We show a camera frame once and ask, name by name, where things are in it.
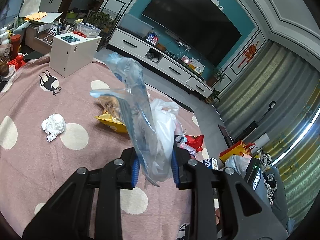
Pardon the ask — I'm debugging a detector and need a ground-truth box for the translucent grey storage bin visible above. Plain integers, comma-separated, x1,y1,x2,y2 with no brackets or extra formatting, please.
117,13,154,39

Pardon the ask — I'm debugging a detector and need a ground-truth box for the yellow snack bag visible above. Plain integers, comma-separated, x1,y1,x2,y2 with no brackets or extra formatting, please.
95,96,128,133

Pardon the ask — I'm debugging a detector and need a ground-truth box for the white plastic bag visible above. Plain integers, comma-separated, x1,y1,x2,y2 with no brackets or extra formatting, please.
147,99,180,183

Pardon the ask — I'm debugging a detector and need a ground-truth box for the red toy figure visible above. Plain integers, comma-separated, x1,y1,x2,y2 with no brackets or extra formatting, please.
7,54,27,67

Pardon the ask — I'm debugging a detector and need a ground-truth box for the black device with green light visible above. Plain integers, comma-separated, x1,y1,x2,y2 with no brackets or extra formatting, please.
244,157,262,190

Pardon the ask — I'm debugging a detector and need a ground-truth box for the striped curtain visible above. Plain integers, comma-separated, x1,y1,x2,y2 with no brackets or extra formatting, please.
215,40,320,193

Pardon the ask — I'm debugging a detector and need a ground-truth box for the black television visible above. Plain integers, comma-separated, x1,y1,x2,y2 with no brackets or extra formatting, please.
142,0,242,67

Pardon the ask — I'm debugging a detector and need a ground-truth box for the black white patterned cloth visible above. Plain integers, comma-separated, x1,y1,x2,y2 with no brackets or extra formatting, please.
259,152,274,165

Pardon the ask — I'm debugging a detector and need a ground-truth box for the black stand lamp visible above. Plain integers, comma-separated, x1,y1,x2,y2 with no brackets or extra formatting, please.
255,101,277,125

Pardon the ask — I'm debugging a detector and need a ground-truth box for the pink snack packet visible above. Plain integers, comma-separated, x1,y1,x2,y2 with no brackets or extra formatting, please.
179,142,198,158

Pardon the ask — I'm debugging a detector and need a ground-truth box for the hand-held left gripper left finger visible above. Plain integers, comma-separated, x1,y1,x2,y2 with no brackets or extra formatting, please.
22,147,140,240

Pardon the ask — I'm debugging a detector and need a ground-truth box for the clear blue printed plastic bag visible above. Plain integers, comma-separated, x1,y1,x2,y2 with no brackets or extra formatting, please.
89,52,160,188

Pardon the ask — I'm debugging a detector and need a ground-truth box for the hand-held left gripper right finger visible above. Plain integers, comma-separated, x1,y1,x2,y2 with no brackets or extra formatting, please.
171,146,289,240

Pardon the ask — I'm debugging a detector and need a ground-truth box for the potted green plant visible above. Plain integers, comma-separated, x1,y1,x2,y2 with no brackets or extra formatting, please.
87,12,115,32

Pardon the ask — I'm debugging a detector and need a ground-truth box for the white storage box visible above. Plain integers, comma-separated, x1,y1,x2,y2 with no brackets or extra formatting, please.
49,34,102,78

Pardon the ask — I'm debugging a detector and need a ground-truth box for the small potted plant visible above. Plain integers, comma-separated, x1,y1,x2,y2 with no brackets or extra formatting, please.
207,67,225,87
206,89,222,104

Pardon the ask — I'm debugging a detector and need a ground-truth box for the white TV cabinet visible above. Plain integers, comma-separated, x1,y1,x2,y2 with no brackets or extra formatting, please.
106,27,213,98

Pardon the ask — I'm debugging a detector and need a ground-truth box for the crumpled white tissue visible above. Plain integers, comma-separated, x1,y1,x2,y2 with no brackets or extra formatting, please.
41,114,66,142

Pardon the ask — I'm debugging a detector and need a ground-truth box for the red wall decoration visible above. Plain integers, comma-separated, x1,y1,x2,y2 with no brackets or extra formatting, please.
237,44,259,67

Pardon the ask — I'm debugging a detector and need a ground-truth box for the yellow paper gift bag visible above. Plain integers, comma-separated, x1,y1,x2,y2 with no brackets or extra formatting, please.
219,140,257,164

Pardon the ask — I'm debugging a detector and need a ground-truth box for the yellow cloth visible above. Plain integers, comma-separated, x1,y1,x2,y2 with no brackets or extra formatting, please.
25,12,48,22

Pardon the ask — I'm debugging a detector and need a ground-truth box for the red snack packet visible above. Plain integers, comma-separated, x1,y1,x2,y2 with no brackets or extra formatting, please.
184,135,205,152

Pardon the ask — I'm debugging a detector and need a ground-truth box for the clear lidded storage bin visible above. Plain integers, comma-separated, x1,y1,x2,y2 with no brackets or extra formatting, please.
76,22,101,37

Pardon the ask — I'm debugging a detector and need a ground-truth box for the white bag with pink contents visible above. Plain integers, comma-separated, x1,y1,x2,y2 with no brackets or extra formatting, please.
225,155,252,178

